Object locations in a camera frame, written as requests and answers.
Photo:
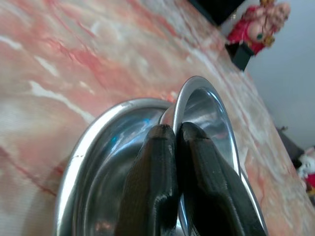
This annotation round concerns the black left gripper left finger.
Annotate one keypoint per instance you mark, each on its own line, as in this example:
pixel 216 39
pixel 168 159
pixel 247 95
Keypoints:
pixel 147 177

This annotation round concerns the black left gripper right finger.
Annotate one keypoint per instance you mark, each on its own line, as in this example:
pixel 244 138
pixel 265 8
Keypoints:
pixel 209 177

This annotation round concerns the small steel plate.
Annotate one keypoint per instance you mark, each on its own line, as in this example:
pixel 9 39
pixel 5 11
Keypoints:
pixel 209 103

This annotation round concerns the large steel plate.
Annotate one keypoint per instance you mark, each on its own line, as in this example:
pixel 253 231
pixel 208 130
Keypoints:
pixel 103 152

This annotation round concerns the white red small figurine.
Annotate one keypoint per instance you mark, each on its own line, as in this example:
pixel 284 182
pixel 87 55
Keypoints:
pixel 307 167

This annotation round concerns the black figurine stand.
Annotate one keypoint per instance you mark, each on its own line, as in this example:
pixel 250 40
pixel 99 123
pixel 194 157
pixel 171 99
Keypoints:
pixel 240 55

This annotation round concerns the pink red deity figurine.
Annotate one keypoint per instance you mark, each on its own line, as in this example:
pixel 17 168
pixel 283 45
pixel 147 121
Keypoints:
pixel 258 24

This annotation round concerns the black box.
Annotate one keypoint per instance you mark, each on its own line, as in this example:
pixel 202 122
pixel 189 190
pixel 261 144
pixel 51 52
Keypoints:
pixel 214 9

